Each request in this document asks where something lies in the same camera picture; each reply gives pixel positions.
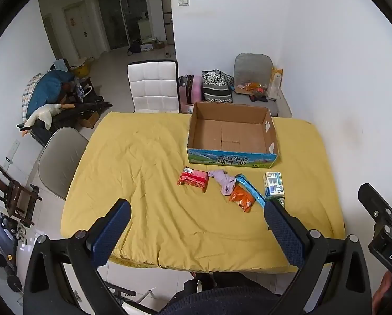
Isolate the orange snack bag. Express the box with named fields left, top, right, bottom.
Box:
left=244, top=82, right=265, bottom=94

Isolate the grey armchair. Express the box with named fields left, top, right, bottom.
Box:
left=231, top=52, right=279, bottom=117

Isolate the small cardboard box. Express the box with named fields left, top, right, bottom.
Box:
left=79, top=112, right=101, bottom=128

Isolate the white blue tissue pack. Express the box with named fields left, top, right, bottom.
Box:
left=263, top=171, right=285, bottom=199

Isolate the red snack packet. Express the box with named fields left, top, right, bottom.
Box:
left=177, top=167, right=210, bottom=192

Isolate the purple cloth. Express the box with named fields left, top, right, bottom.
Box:
left=207, top=170, right=238, bottom=195

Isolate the white padded chair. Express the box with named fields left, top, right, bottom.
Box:
left=127, top=60, right=180, bottom=114

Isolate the orange snack packet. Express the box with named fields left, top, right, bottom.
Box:
left=228, top=184, right=256, bottom=212

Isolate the white goose plush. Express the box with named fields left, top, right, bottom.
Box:
left=28, top=103, right=76, bottom=131

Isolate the yellow tablecloth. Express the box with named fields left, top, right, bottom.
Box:
left=61, top=111, right=346, bottom=274

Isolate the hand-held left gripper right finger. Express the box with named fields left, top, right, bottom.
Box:
left=264, top=199, right=372, bottom=315

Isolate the beige chair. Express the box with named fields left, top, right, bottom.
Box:
left=37, top=127, right=90, bottom=201

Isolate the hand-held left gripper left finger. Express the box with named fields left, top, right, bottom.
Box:
left=23, top=198, right=132, bottom=315

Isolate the person's right forearm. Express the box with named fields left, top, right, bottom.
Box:
left=373, top=271, right=392, bottom=315

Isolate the sliding glass door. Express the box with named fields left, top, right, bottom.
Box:
left=96, top=0, right=152, bottom=51

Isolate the orange white package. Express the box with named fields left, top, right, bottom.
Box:
left=269, top=66, right=284, bottom=100

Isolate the black bag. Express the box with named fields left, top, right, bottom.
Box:
left=128, top=39, right=144, bottom=56

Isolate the pink suitcase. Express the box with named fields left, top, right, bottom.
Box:
left=178, top=75, right=204, bottom=106

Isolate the long blue packet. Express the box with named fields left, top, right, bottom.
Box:
left=235, top=174, right=266, bottom=208

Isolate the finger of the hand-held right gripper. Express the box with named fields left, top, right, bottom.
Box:
left=358, top=183, right=392, bottom=224

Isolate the blue bag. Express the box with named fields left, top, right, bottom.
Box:
left=27, top=69, right=75, bottom=112

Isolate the plaid cloth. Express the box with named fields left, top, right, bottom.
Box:
left=21, top=74, right=44, bottom=119

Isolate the patterned tote bag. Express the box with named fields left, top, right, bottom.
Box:
left=201, top=70, right=235, bottom=103

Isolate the person's dark clothing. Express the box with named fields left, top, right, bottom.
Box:
left=160, top=271, right=282, bottom=315

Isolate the yellow bag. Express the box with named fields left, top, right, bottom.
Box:
left=68, top=58, right=95, bottom=78

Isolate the wooden chair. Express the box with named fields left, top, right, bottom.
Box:
left=0, top=156, right=43, bottom=227

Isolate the white door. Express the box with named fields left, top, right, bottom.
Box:
left=64, top=2, right=96, bottom=58

